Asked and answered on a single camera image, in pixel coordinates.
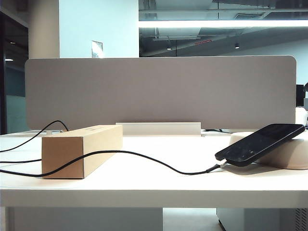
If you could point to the red ceiling sign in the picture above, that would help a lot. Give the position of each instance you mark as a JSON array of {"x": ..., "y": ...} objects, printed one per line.
[{"x": 203, "y": 42}]

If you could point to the long ceiling light strip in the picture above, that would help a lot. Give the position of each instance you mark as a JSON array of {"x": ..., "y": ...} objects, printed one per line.
[{"x": 216, "y": 23}]

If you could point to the white desktop appliance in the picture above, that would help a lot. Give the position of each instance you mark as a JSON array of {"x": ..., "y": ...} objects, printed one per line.
[{"x": 302, "y": 118}]

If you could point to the white desk support panel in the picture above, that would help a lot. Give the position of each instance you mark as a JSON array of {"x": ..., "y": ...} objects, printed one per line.
[{"x": 84, "y": 220}]

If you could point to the white pulp paper tray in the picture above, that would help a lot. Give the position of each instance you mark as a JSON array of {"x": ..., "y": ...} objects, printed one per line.
[{"x": 288, "y": 159}]

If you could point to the black smartphone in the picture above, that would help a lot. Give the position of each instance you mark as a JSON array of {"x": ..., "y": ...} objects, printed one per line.
[{"x": 257, "y": 144}]

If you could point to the brown cardboard box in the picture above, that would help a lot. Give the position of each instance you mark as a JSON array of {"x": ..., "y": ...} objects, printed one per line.
[{"x": 62, "y": 157}]

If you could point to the black ceiling spot lamp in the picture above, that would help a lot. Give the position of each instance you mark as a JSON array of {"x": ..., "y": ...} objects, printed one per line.
[
  {"x": 237, "y": 46},
  {"x": 169, "y": 47}
]

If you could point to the grey fabric desk divider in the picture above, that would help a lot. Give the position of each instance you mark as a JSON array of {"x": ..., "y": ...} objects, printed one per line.
[{"x": 158, "y": 93}]

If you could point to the white power strip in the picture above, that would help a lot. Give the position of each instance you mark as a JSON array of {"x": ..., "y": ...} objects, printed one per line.
[{"x": 54, "y": 131}]

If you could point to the black computer monitor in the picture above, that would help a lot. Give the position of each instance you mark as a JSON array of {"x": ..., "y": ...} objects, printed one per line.
[{"x": 300, "y": 95}]

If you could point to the framed wall sign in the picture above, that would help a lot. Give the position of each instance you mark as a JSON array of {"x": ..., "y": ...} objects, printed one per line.
[{"x": 97, "y": 49}]

